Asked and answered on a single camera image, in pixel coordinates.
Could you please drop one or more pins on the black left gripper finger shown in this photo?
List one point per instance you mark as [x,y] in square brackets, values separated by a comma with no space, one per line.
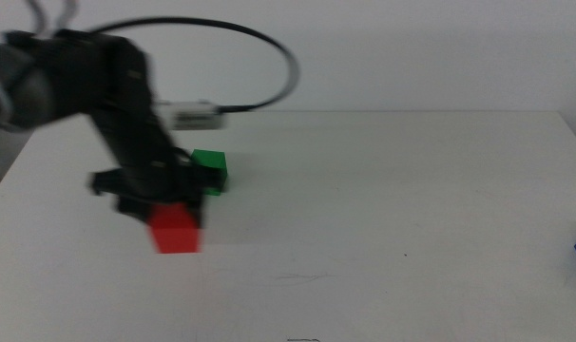
[133,209]
[199,209]

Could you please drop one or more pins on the red cube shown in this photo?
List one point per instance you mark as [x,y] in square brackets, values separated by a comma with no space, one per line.
[176,230]

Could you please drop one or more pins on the green cube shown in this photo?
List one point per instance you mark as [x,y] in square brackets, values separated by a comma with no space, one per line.
[213,161]

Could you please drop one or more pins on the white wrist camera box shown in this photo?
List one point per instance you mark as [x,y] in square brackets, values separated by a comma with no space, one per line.
[193,116]

